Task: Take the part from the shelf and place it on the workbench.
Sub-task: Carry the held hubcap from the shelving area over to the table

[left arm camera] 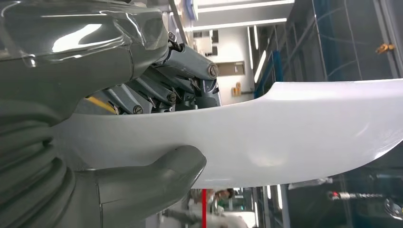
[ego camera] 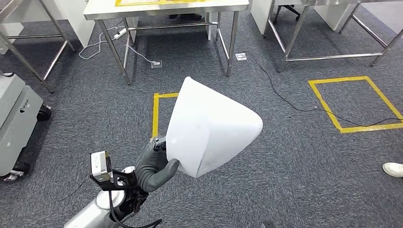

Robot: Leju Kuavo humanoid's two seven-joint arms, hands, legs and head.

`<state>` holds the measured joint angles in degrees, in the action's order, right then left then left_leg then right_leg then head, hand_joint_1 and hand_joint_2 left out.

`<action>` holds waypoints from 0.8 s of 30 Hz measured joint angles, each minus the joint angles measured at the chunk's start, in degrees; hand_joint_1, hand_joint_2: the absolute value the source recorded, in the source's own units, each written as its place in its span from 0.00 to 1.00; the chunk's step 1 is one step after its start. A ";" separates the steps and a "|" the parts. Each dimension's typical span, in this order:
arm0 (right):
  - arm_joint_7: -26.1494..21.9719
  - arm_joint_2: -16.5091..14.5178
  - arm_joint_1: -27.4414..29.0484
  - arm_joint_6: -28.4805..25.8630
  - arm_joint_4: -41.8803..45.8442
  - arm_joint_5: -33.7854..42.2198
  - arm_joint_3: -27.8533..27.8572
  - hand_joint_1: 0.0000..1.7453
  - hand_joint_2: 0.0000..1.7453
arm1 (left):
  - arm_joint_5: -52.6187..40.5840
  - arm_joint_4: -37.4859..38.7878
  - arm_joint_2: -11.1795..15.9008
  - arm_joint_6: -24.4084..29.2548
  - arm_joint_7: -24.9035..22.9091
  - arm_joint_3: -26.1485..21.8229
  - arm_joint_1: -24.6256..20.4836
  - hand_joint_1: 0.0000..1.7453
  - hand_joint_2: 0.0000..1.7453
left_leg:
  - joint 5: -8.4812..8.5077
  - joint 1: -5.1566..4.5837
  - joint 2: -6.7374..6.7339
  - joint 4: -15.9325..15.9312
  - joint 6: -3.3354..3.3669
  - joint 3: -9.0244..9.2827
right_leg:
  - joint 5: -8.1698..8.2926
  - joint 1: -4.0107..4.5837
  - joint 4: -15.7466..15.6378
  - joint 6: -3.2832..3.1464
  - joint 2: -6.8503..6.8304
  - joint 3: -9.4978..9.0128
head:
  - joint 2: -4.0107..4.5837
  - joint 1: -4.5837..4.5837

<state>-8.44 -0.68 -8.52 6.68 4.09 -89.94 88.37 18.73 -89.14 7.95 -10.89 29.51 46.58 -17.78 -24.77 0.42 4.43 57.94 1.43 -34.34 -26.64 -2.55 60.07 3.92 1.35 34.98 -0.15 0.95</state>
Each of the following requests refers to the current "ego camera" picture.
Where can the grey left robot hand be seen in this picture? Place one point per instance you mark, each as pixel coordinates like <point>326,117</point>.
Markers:
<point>154,170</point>

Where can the white curved shell part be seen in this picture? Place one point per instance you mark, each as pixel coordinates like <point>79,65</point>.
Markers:
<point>211,132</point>

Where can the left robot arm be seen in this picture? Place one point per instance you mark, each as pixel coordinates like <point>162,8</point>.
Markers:
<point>91,214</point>

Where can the steel workbench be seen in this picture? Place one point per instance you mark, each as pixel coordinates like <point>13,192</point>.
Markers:
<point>104,12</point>

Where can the yellow floor tape square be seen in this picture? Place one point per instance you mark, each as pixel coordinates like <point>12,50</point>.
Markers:
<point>324,104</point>
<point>155,116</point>

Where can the floor socket plate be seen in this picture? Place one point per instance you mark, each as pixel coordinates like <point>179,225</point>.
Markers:
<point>156,64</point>
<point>241,57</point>

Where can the white power strip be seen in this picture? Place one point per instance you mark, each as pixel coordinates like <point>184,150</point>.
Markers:
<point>119,33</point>

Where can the grey wheeled cart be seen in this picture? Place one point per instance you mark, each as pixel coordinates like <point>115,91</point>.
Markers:
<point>15,126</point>

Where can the white panel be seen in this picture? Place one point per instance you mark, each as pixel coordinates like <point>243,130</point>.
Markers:
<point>330,14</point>
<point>75,22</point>
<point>259,15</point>

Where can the steel table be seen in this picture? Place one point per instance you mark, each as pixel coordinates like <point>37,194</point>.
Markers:
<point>330,57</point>
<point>56,25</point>

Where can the person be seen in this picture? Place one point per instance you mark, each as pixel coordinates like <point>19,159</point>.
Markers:
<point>393,170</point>

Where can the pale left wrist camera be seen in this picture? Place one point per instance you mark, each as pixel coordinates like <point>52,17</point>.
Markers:
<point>99,166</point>

